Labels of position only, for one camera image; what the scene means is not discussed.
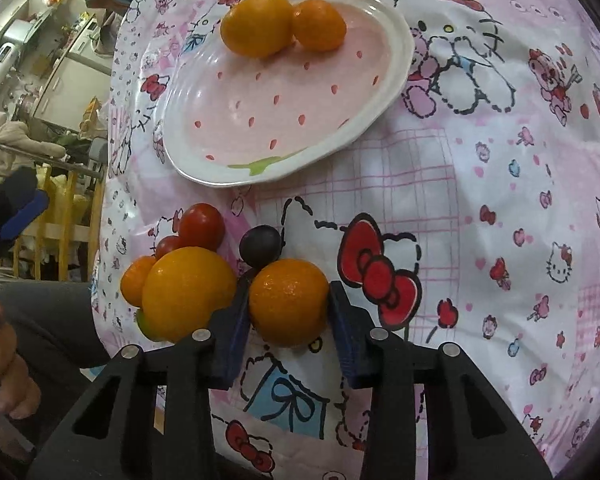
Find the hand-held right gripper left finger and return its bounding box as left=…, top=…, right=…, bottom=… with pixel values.
left=27, top=275, right=253, bottom=480

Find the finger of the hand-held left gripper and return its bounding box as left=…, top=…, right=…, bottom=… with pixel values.
left=0, top=166, right=50, bottom=281

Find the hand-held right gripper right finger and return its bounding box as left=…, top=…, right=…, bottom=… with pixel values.
left=327, top=280, right=553, bottom=480

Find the large orange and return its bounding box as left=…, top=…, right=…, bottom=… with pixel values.
left=220, top=0, right=296, bottom=58
left=141, top=246, right=238, bottom=343

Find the medium orange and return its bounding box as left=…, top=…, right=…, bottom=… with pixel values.
left=248, top=258, right=330, bottom=348

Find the green cherry tomato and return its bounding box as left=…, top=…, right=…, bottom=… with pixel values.
left=135, top=309, right=163, bottom=342

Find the dark purple grape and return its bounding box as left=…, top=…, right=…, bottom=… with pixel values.
left=238, top=225, right=283, bottom=267

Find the small orange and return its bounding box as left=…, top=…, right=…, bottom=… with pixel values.
left=120, top=255, right=157, bottom=308
left=292, top=0, right=347, bottom=52

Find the small red cherry tomato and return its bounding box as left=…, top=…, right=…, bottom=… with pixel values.
left=154, top=235, right=182, bottom=261

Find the large red cherry tomato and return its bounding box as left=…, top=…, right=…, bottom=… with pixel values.
left=177, top=203, right=226, bottom=253

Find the pink strawberry-shaped plate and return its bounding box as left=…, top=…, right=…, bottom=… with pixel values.
left=157, top=0, right=415, bottom=187

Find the person's left hand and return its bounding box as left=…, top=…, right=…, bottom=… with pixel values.
left=0, top=294, right=42, bottom=421

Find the beige stuffed toy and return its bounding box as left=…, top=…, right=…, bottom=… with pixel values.
left=0, top=109, right=67, bottom=162

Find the dark grey pants leg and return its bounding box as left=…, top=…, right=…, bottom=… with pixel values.
left=0, top=281, right=112, bottom=378

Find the white cabinet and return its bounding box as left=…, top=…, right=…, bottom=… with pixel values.
left=30, top=10, right=118, bottom=126

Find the pink cartoon cat tablecloth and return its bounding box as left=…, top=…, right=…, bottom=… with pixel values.
left=89, top=0, right=600, bottom=480

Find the yellow wooden rail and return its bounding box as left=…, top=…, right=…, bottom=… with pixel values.
left=0, top=162, right=107, bottom=282

